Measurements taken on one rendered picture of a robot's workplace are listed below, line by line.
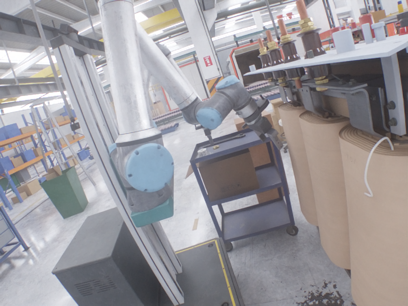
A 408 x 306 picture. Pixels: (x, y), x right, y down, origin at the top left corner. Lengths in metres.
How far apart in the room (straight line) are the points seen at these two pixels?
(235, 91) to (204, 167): 0.99
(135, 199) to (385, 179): 0.83
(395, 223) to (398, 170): 0.18
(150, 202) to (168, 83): 0.45
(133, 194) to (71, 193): 3.79
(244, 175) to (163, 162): 1.17
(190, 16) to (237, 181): 10.52
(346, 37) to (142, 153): 0.57
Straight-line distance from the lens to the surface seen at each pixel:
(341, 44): 0.54
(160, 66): 0.92
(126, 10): 0.79
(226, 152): 1.66
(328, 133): 1.08
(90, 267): 1.22
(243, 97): 0.91
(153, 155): 0.69
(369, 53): 0.40
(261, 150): 2.41
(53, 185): 4.72
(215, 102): 0.85
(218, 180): 1.81
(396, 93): 0.73
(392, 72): 0.72
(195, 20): 11.74
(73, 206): 4.80
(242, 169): 1.79
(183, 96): 0.93
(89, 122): 1.04
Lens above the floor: 1.38
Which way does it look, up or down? 15 degrees down
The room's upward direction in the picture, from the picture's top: 19 degrees counter-clockwise
